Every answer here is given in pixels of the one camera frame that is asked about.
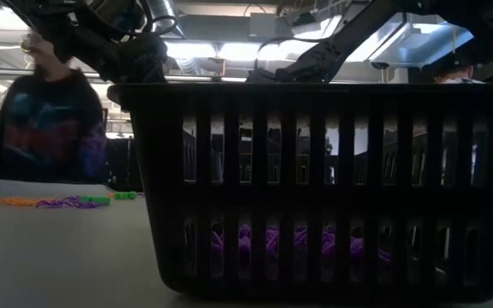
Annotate ceiling light strip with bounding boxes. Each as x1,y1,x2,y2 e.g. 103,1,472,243
164,74,247,85

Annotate grey ceiling box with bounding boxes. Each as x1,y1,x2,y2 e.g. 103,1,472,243
249,12,279,40

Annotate black slotted plastic basket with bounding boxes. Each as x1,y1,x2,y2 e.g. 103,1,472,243
107,83,493,303
181,126,487,187

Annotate person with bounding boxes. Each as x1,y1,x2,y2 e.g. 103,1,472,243
432,53,486,86
0,32,110,186

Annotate grey table mat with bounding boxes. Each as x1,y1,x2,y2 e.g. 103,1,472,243
0,176,493,308

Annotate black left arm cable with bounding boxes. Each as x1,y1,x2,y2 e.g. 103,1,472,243
137,15,180,39

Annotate silver round ventilation duct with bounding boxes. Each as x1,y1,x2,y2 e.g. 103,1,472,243
146,0,187,39

